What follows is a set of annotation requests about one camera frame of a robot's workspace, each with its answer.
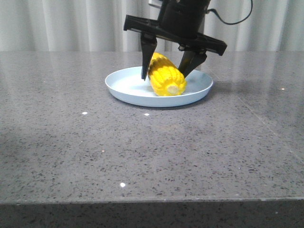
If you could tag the light blue round plate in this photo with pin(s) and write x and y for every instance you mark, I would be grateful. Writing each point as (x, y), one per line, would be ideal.
(127, 86)

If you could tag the yellow corn cob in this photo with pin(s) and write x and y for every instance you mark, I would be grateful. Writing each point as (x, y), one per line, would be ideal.
(165, 78)

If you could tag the white pleated curtain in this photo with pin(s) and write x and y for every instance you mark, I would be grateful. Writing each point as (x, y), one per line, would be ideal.
(97, 25)

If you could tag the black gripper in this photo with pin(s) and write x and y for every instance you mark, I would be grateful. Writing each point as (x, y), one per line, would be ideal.
(178, 21)

